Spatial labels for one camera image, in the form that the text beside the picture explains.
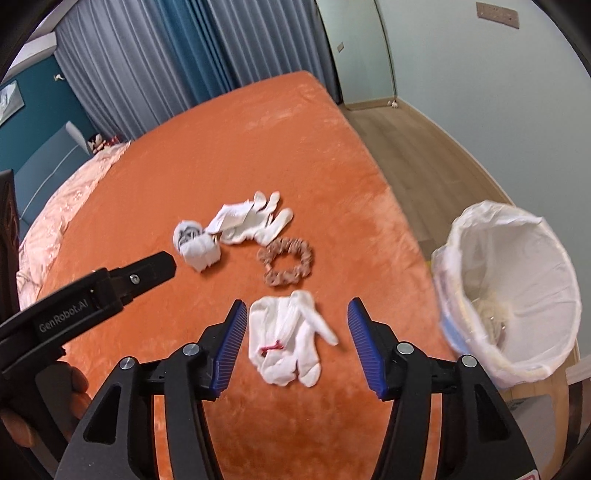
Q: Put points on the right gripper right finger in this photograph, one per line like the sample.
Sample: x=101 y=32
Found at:
x=480 y=439

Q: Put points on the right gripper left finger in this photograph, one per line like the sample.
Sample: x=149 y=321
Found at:
x=115 y=439

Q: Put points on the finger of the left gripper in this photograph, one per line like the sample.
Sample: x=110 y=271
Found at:
x=37 y=335

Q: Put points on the white cotton glove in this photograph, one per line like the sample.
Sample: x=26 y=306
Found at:
x=282 y=332
x=257 y=220

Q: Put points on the white lined trash bin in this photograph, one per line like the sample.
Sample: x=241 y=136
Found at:
x=501 y=248

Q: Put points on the person left hand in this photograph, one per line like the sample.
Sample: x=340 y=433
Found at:
x=39 y=391

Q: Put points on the pink floral duvet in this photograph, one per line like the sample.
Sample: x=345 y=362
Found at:
x=41 y=244

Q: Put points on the grey floor mat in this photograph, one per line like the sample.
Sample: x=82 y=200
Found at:
x=536 y=419

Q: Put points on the blue padded headboard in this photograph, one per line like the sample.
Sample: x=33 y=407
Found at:
x=46 y=170

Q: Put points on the plush toy by headboard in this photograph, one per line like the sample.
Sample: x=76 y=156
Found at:
x=97 y=143

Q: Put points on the rolled white grey sock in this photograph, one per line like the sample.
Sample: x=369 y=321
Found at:
x=197 y=248

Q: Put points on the brown satin scrunchie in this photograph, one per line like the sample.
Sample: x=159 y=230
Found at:
x=286 y=261

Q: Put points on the white air conditioner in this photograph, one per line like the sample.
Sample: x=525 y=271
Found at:
x=31 y=53

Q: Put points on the grey blue curtains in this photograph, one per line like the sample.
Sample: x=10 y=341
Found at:
x=133 y=65

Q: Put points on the orange bed blanket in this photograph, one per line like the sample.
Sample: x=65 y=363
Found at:
x=243 y=157

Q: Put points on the standing floor mirror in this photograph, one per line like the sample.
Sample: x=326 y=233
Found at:
x=360 y=48

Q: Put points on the framed wall picture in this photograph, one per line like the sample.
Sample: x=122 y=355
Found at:
x=11 y=101

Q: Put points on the brown wall switch panel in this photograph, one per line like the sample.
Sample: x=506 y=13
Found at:
x=498 y=14

